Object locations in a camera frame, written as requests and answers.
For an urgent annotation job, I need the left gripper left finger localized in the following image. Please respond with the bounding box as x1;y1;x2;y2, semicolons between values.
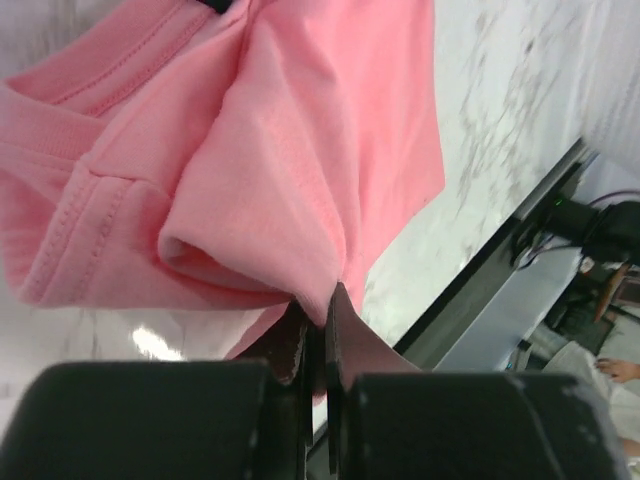
1;302;311;479

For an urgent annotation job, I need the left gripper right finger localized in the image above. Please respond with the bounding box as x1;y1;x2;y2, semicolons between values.
325;285;630;479

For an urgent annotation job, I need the pink t shirt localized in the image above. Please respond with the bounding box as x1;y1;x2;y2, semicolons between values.
1;1;444;349

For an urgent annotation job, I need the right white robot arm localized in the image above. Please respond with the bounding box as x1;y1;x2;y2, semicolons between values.
510;189;639;270

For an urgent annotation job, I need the person's hand in background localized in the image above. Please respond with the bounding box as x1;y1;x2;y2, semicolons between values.
596;358;640;383

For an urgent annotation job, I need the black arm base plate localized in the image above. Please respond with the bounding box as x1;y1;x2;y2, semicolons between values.
394;141;597;371

